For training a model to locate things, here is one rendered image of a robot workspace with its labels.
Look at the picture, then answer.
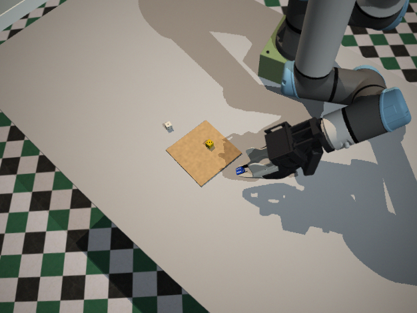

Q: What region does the tan square mat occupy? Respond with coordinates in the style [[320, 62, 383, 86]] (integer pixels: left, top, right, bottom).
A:
[[166, 120, 242, 186]]

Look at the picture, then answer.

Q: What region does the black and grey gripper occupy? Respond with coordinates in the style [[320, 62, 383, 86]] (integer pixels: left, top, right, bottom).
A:
[[237, 117, 335, 179]]

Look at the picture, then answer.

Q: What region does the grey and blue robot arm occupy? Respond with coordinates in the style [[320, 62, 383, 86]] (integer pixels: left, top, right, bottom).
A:
[[275, 0, 411, 151]]

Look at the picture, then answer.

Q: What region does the blue die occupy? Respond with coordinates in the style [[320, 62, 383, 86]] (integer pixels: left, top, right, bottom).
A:
[[236, 167, 245, 175]]

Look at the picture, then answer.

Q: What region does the yellow die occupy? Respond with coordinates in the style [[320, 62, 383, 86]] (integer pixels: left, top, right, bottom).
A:
[[205, 139, 214, 149]]

